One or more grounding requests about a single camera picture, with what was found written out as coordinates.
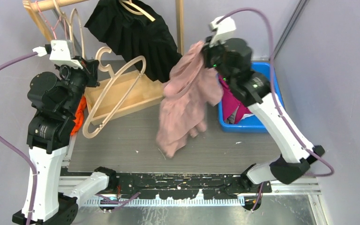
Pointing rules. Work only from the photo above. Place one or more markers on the white skirt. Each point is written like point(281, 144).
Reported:
point(247, 115)

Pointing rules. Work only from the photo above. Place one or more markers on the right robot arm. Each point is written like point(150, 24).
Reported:
point(256, 91)

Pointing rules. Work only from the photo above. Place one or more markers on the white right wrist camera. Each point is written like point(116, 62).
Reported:
point(223, 28)

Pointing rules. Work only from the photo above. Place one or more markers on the wooden hanger under black garment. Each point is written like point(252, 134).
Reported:
point(135, 9)

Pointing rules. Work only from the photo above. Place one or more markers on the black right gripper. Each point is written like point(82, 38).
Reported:
point(207, 51)

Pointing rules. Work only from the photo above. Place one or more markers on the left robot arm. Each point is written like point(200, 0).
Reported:
point(56, 99)

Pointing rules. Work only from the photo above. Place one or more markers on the blue plastic bin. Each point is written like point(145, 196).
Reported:
point(249, 124)

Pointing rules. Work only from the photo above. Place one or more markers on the black garment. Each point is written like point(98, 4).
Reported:
point(130, 35)

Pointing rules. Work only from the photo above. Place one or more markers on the wooden clothes rack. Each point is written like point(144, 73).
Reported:
point(117, 96)

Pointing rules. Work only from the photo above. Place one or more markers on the magenta dress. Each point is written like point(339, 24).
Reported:
point(233, 109)

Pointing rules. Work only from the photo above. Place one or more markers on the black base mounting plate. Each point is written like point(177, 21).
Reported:
point(167, 181)

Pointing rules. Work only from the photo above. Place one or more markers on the aluminium rail frame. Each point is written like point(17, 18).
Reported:
point(295, 184)

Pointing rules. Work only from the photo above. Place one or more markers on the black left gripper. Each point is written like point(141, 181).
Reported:
point(90, 67)

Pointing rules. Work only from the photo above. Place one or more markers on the orange cloth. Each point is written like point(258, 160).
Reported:
point(79, 116)

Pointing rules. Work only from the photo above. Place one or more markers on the pink pleated garment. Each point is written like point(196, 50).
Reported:
point(182, 110)

